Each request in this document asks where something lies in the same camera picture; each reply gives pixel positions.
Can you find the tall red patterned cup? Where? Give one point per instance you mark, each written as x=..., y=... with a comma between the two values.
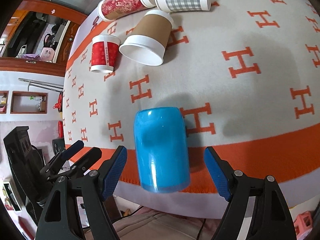
x=110, y=10

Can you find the pink rice cooker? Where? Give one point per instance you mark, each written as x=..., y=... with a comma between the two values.
x=47, y=54

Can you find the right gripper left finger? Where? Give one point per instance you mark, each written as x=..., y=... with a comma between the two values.
x=60, y=218

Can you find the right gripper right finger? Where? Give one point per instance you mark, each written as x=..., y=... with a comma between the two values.
x=271, y=218

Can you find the blue plastic cup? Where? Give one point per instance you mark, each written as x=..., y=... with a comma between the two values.
x=161, y=150

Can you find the brown sleeve paper cup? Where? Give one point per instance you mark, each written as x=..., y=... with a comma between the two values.
x=148, y=41

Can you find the orange H-pattern blanket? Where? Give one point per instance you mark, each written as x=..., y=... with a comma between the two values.
x=200, y=79

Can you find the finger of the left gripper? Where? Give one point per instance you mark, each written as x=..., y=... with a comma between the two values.
x=72, y=148
x=81, y=166

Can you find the small red paper cup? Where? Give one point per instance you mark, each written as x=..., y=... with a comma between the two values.
x=105, y=50

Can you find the wooden kitchen cabinet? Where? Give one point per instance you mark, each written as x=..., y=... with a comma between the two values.
x=36, y=24

